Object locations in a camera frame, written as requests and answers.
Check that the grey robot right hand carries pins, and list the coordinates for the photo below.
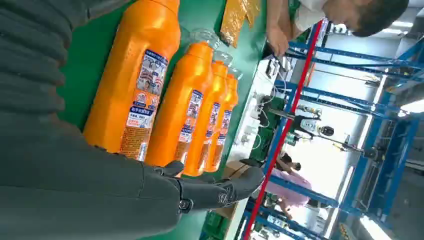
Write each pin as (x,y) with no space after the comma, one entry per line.
(82,195)

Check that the person's right hand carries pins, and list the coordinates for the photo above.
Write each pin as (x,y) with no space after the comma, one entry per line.
(277,41)

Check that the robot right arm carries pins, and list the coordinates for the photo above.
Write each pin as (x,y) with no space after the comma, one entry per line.
(30,49)

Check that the yellow plastic sheet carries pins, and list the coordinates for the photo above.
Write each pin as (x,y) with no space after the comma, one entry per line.
(235,20)

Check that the red metal bar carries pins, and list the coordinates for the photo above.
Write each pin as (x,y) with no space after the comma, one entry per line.
(284,132)

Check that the brown cardboard box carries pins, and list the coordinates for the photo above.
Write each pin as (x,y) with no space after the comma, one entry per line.
(233,168)

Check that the background person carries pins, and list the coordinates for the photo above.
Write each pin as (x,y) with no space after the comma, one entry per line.
(291,185)

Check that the green table mat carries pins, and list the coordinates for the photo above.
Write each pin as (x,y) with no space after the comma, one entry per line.
(89,49)

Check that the blue metal rack frame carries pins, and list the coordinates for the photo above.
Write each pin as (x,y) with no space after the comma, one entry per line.
(399,159)

